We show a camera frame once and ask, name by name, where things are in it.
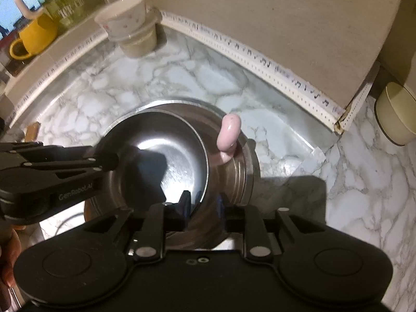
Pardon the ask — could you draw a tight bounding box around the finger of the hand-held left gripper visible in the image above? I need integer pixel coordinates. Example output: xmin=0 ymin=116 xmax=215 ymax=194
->
xmin=0 ymin=141 xmax=108 ymax=165
xmin=19 ymin=151 xmax=119 ymax=183

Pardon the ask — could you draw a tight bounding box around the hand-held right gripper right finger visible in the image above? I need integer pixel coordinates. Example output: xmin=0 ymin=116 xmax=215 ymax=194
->
xmin=223 ymin=204 xmax=316 ymax=261

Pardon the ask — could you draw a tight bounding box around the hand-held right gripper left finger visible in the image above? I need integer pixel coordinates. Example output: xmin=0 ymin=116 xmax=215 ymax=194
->
xmin=83 ymin=190 xmax=193 ymax=261

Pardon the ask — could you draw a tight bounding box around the large steel bowl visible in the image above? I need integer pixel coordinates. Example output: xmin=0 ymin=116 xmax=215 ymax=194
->
xmin=84 ymin=96 xmax=261 ymax=246

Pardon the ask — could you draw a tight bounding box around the pink bowl with steel liner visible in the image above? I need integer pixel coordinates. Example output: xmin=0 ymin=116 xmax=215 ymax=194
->
xmin=97 ymin=110 xmax=242 ymax=235

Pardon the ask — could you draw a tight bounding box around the person's left hand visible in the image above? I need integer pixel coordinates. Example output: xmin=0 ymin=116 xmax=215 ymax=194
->
xmin=0 ymin=230 xmax=21 ymax=287

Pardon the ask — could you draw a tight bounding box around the small brown block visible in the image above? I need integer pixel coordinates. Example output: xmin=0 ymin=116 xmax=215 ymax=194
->
xmin=25 ymin=121 xmax=42 ymax=142

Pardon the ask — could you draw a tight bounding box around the white patterned trim strip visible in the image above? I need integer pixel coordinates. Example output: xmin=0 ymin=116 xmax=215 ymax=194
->
xmin=337 ymin=62 xmax=381 ymax=134
xmin=160 ymin=9 xmax=342 ymax=134
xmin=6 ymin=29 xmax=105 ymax=128

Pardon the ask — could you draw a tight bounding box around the clear tape piece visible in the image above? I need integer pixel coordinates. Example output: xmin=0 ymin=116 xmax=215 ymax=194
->
xmin=297 ymin=147 xmax=326 ymax=173

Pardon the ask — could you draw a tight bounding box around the yellow mug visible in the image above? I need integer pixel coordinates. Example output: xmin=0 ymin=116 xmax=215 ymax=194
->
xmin=9 ymin=14 xmax=60 ymax=61

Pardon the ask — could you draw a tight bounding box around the beige plastic container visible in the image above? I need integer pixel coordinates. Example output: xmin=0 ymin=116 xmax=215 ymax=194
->
xmin=116 ymin=6 xmax=160 ymax=58

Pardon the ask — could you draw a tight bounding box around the white floral cup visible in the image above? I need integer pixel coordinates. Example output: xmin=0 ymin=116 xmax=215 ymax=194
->
xmin=94 ymin=0 xmax=147 ymax=42

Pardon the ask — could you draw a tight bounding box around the cream bowl with dark rim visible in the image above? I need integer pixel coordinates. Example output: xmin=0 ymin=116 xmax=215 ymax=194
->
xmin=374 ymin=81 xmax=416 ymax=146

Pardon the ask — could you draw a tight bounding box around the green glass jar white handle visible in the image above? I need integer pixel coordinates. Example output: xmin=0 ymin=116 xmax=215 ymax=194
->
xmin=17 ymin=0 xmax=95 ymax=37

